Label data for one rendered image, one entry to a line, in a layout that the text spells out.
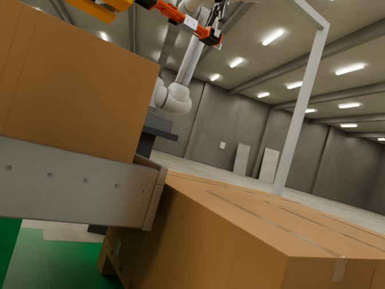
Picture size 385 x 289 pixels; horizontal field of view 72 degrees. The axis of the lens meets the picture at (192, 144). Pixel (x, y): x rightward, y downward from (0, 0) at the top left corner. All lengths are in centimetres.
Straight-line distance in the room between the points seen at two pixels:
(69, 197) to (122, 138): 28
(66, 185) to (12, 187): 12
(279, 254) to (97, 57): 76
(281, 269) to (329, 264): 16
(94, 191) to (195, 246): 32
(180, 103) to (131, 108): 99
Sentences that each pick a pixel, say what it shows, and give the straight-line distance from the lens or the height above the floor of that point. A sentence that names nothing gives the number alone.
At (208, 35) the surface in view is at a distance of 135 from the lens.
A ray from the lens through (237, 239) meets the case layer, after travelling 68.
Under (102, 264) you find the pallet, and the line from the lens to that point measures 147.
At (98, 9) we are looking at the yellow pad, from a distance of 125.
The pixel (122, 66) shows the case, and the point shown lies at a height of 89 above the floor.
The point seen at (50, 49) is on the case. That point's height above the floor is 86.
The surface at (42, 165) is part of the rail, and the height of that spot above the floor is 55.
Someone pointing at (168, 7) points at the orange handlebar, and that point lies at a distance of 128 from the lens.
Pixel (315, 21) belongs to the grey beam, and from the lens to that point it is 487.
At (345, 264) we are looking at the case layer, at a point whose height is 53.
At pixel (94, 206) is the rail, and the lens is 82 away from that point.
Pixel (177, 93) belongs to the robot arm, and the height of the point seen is 104.
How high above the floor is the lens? 69
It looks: 1 degrees up
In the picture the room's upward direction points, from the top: 16 degrees clockwise
